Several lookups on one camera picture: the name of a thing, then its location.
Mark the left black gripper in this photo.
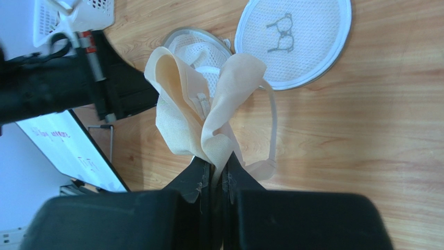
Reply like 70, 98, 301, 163
1, 30, 159, 124

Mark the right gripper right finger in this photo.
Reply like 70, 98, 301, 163
222, 155, 393, 249

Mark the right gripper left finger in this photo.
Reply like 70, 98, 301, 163
20, 158, 209, 249

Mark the beige bra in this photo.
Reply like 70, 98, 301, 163
144, 47, 277, 185

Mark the round white bag lid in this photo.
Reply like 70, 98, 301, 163
234, 0, 353, 91

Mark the whiteboard metal stand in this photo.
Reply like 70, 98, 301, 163
87, 124, 114, 163

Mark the whiteboard with red writing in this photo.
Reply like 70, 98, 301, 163
16, 110, 129, 192

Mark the white plastic basket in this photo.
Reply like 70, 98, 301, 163
33, 0, 115, 47

